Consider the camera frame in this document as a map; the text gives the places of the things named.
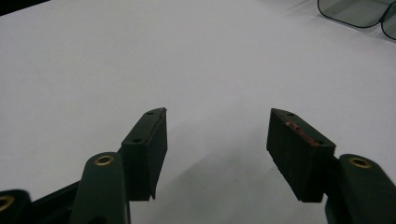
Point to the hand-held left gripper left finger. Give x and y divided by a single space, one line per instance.
144 158

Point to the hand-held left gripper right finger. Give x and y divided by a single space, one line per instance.
299 158

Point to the smoky clear plastic box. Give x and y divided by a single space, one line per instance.
355 11

